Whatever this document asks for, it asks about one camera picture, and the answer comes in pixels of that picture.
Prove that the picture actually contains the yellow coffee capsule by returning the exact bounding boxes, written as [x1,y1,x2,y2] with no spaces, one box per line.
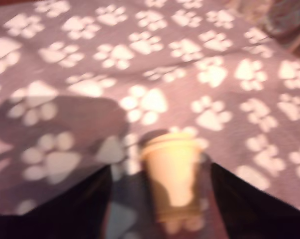
[139,133,208,222]

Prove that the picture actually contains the grey paw print cloth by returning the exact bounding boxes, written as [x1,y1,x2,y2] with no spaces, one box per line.
[0,0,300,239]

